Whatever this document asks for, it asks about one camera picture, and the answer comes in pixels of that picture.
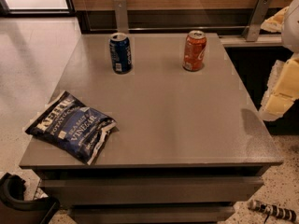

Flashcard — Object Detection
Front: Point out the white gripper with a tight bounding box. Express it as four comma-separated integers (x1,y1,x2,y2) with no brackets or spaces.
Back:
259,0,299,121

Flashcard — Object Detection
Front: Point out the blue Kettle chip bag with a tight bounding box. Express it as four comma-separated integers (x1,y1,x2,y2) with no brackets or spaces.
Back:
25,91,117,165

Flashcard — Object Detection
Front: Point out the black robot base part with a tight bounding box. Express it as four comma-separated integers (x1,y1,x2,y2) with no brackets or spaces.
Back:
0,173,60,224

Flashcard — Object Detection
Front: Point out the orange soda can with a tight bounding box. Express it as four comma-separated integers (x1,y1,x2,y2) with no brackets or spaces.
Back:
183,30,206,72

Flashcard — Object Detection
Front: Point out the grey cabinet with drawers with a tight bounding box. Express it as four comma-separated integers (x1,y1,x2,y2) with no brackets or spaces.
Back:
21,34,282,224

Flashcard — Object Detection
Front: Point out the black white striped object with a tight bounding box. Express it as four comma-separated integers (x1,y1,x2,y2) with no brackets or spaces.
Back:
248,200,299,223

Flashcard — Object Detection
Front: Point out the blue soda can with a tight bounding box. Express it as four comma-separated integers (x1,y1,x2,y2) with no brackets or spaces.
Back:
109,33,132,74

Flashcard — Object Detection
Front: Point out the right metal bracket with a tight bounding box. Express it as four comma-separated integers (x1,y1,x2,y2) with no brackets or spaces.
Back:
242,0,272,42

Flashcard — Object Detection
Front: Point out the metal bracket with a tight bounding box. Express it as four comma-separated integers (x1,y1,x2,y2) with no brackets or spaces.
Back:
113,0,129,34
242,0,272,42

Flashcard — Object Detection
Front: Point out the left metal bracket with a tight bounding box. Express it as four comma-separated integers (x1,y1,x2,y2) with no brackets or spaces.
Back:
113,0,129,34

